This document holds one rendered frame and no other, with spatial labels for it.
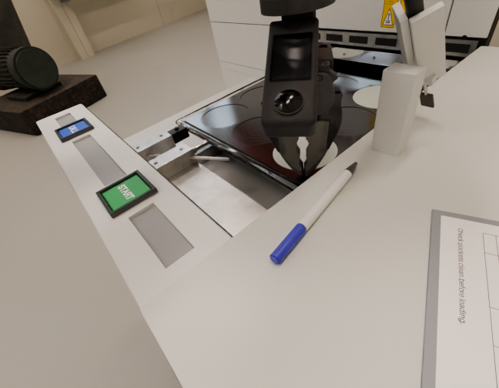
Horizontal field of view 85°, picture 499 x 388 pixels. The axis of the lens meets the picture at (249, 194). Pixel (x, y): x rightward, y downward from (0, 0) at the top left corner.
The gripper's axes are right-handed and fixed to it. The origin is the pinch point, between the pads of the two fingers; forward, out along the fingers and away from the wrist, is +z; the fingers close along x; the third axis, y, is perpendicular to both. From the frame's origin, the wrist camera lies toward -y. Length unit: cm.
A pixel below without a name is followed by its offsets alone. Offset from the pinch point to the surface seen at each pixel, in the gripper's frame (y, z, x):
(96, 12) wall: 589, 28, 429
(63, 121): 13.3, -4.3, 46.9
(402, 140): -4.5, -7.1, -9.9
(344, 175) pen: -8.7, -6.2, -4.1
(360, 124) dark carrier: 13.8, 1.4, -9.3
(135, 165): -3.2, -4.7, 22.1
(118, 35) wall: 611, 78, 418
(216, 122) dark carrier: 18.5, 1.4, 17.6
